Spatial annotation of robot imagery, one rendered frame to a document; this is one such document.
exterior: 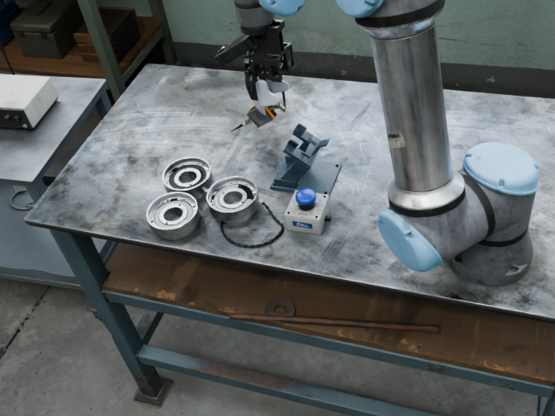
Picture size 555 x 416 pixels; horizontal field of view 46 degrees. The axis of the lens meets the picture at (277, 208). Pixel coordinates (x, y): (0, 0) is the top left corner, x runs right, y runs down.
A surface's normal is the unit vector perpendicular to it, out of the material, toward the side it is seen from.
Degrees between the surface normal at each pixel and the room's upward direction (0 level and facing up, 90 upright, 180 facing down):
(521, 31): 90
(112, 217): 0
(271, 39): 87
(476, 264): 73
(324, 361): 0
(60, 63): 0
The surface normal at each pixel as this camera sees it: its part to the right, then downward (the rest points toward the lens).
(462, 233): 0.47, 0.33
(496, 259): -0.10, 0.47
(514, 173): -0.01, -0.75
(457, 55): -0.32, 0.70
